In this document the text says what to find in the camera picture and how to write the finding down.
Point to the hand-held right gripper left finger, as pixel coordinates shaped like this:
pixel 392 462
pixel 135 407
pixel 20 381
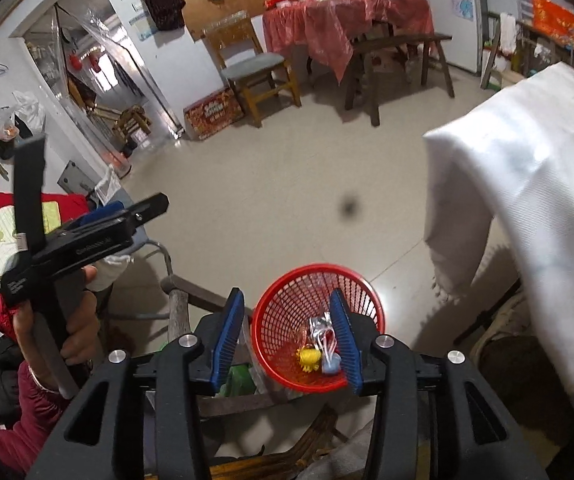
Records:
pixel 227 340

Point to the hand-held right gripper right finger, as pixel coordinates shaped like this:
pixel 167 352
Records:
pixel 347 340

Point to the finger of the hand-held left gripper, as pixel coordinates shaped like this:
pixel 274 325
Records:
pixel 102 212
pixel 97 245

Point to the clear wrapper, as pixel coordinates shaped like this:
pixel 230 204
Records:
pixel 319 326

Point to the red plastic basket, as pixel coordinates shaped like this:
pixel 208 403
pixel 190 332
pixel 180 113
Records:
pixel 277 320

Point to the person's left forearm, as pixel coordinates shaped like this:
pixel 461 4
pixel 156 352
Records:
pixel 22 425

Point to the person's left hand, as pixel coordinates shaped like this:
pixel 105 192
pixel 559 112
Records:
pixel 84 325

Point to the wooden stool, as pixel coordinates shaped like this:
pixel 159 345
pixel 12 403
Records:
pixel 182 305

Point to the metal chair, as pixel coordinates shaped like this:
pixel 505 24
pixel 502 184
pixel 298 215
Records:
pixel 157 260

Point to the white plastic bag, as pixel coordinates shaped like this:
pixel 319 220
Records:
pixel 27 110

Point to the clear plastic door curtain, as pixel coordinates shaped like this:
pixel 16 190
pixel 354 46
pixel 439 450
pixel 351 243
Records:
pixel 117 70

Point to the red printed carton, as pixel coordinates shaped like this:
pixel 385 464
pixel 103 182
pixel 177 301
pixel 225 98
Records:
pixel 214 112

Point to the wooden chair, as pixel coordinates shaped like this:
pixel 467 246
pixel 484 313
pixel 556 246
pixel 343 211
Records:
pixel 252 67

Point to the white tablecloth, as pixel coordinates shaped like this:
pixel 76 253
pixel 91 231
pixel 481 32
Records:
pixel 517 160

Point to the wooden bench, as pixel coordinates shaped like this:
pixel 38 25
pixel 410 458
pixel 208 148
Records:
pixel 397 42

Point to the side table with red cloth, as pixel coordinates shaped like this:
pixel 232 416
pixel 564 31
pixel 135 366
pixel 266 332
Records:
pixel 347 25

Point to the white refrigerator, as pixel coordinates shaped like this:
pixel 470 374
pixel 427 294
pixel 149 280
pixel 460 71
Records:
pixel 454 40

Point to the small blue poster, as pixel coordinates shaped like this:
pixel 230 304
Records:
pixel 462 7

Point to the red gift box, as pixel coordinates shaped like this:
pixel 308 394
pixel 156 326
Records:
pixel 556 22

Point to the cardboard wall panel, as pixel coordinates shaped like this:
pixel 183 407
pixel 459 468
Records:
pixel 247 0

